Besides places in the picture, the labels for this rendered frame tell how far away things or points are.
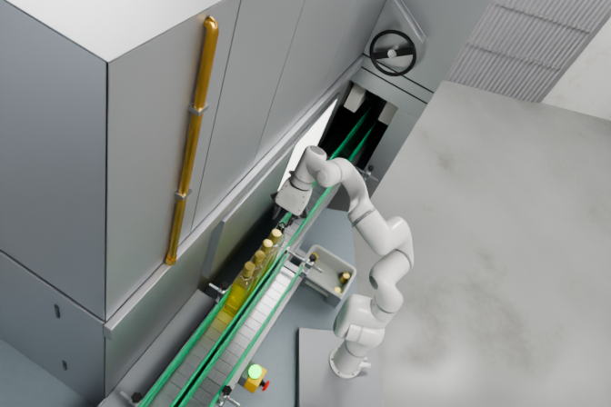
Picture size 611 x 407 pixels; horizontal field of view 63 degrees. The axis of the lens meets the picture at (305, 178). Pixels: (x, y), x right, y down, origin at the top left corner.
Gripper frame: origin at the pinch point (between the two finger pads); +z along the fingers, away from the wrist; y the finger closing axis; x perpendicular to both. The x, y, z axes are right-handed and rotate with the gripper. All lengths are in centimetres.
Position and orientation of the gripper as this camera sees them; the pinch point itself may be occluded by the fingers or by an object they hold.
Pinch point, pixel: (283, 217)
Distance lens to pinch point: 169.5
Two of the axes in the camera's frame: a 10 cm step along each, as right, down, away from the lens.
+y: 8.4, 5.2, -1.4
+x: 3.6, -3.6, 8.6
